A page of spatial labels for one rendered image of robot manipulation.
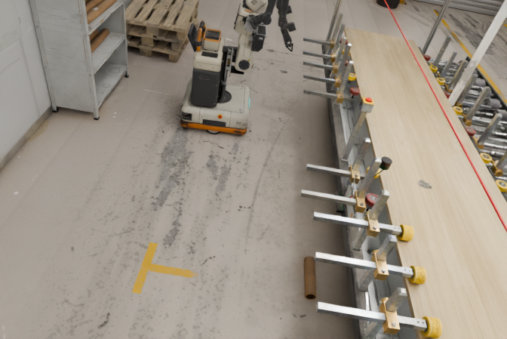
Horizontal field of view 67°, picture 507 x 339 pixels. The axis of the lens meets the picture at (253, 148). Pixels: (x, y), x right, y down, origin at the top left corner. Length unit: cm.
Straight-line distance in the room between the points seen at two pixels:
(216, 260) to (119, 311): 72
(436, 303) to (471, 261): 39
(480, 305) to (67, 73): 351
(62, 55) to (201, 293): 236
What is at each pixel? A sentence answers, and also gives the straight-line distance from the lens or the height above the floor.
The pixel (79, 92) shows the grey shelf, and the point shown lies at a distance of 397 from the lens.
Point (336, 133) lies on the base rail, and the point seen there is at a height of 70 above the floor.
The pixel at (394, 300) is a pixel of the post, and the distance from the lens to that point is 177.
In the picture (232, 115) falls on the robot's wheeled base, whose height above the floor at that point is 27.
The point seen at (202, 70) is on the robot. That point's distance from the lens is 356.
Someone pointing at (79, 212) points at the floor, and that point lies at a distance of 323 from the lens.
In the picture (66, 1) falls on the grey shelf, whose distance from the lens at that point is 358.
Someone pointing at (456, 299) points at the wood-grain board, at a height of 90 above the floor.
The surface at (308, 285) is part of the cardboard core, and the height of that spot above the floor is 8.
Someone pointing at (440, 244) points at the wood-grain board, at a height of 90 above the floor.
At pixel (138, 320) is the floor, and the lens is 269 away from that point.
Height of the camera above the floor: 242
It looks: 39 degrees down
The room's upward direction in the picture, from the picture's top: 12 degrees clockwise
